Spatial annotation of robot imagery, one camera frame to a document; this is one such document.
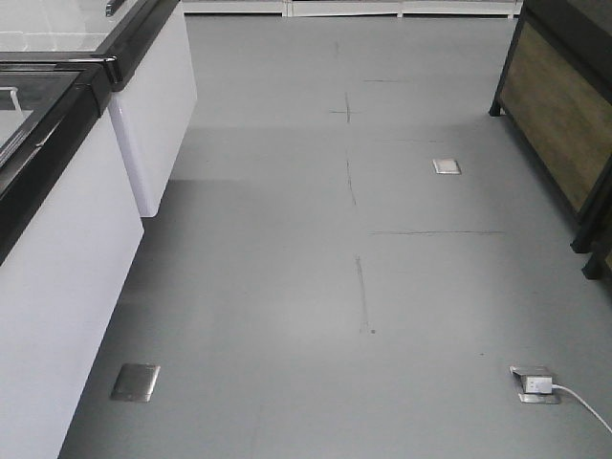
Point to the open floor socket box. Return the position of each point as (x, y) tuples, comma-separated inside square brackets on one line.
[(518, 371)]

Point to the left steel floor plate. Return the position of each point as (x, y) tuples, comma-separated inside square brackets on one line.
[(135, 382)]

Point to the black wooden display stand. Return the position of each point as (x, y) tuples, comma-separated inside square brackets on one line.
[(555, 87)]

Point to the far steel floor plate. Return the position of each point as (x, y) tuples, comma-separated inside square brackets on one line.
[(446, 167)]

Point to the steel floor plate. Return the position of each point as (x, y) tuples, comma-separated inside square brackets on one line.
[(135, 382), (446, 167)]

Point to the white chest freezer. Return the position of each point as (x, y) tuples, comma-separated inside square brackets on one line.
[(143, 49), (70, 229)]

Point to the far white chest freezer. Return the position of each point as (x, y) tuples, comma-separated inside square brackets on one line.
[(143, 49)]

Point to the near white chest freezer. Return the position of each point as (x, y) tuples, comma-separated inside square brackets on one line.
[(70, 229)]

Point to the white shelf base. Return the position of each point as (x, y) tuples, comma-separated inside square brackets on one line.
[(399, 8)]

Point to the white power plug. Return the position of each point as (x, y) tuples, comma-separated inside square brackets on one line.
[(537, 384)]

